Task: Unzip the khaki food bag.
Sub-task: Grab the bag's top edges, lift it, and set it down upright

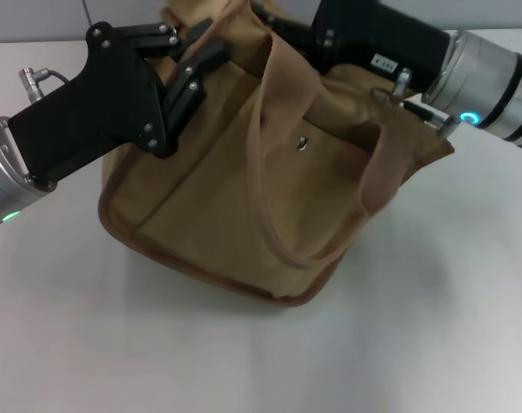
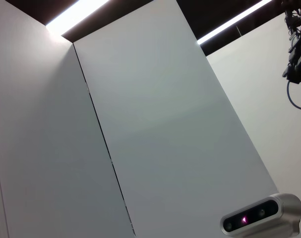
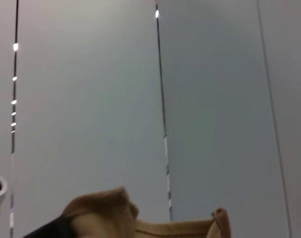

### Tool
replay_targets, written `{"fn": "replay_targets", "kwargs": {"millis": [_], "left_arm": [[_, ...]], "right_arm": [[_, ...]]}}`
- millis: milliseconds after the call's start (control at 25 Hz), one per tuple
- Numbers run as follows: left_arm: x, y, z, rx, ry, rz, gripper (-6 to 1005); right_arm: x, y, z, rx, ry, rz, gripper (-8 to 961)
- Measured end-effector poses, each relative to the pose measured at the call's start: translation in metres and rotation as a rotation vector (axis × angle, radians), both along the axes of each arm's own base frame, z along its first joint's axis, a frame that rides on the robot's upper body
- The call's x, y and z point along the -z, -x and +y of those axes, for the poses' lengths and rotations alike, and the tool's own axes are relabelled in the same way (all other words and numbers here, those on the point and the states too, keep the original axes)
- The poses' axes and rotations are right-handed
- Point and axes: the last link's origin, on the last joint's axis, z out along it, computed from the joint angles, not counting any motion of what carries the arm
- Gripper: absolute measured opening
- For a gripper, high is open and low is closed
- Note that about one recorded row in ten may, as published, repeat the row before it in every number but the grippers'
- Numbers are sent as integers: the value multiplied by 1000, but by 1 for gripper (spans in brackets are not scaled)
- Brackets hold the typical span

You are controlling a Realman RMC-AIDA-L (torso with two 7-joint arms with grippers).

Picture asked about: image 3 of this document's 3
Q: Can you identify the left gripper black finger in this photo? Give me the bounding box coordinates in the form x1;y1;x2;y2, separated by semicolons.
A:
22;215;75;238

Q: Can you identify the black recessed light track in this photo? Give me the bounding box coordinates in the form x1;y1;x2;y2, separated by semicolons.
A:
154;0;174;222
9;0;20;238

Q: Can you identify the khaki canvas food bag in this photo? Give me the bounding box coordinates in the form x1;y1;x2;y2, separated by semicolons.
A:
62;185;232;238

